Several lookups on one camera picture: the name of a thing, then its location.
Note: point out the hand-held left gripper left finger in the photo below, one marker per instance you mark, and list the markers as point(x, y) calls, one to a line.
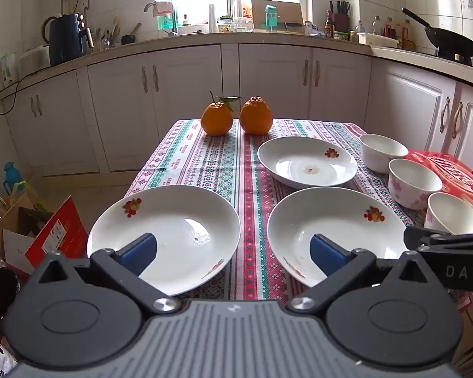
point(142, 252)

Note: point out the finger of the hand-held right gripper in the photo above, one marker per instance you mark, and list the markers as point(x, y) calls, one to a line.
point(418, 236)

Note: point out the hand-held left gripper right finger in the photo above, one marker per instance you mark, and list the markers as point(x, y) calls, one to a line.
point(327, 254)

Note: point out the white floral ceramic bowl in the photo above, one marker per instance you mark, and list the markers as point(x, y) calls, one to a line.
point(449, 216)
point(378, 153)
point(410, 189)

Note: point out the white plate with fruit print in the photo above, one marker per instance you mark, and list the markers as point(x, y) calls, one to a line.
point(339, 220)
point(161, 212)

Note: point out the stained white fruit print plate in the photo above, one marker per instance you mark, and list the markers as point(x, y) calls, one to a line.
point(295, 161)

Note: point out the red snack package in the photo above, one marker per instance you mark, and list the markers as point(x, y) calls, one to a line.
point(453, 173)

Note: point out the red cardboard box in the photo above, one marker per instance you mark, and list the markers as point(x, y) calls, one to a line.
point(59, 232)

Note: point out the patterned striped tablecloth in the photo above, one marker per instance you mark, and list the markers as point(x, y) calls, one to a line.
point(220, 165)

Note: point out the yellow green bag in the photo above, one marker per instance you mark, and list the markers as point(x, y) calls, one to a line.
point(31, 201)

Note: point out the brown cardboard box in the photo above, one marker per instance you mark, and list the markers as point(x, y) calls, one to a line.
point(12, 232)

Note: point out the orange with stem and leaf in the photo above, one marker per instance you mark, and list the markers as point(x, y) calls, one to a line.
point(216, 120)

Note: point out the bumpy orange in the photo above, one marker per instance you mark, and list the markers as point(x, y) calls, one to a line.
point(255, 116)

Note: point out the gas stove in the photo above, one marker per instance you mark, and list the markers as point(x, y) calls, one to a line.
point(469, 62)

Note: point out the white kitchen cabinet unit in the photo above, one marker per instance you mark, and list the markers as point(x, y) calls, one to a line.
point(189, 86)

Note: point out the black wok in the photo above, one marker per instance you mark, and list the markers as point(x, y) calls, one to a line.
point(453, 43)

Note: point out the cooking oil bottle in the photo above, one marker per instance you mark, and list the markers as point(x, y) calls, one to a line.
point(406, 35)

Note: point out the white plastic tray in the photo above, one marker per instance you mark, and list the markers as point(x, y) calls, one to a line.
point(378, 40)

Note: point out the small black pot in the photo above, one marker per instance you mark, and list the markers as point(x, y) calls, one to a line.
point(128, 39)

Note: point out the clear condiment bottle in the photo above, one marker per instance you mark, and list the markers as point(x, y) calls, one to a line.
point(377, 25)

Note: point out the green food box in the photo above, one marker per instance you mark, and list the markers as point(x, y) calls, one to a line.
point(341, 36)

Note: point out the small clear bottle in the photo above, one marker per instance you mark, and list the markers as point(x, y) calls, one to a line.
point(360, 27)

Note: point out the utensil holder with utensils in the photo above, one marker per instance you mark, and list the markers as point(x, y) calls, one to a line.
point(104, 37)

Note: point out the white countertop appliance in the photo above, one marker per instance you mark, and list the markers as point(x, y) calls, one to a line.
point(33, 59)

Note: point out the dark blue air fryer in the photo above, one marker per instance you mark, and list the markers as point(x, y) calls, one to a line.
point(69, 39)

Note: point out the translucent white jug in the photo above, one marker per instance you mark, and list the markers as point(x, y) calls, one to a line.
point(8, 69)

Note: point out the dark sauce bottle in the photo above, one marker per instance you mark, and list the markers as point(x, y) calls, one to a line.
point(329, 27)

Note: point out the metal kitchen faucet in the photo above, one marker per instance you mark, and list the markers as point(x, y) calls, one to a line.
point(175, 27)

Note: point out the knife block with knives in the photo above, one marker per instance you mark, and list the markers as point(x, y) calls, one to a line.
point(341, 21)

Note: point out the green dish soap bottle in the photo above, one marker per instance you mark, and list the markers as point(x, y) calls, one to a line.
point(166, 23)

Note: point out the glass jar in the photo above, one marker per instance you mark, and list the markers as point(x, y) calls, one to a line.
point(224, 25)

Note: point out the teal drinking bottle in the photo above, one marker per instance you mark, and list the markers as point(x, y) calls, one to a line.
point(271, 17)

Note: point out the glass mug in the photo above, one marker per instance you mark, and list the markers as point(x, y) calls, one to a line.
point(244, 25)

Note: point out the pink cloth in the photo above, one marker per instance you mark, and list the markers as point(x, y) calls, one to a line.
point(163, 8)

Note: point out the brown cardboard sheet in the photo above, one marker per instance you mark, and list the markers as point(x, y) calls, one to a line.
point(287, 12)

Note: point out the orange drink bottle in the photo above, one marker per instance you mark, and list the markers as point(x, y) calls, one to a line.
point(242, 8)

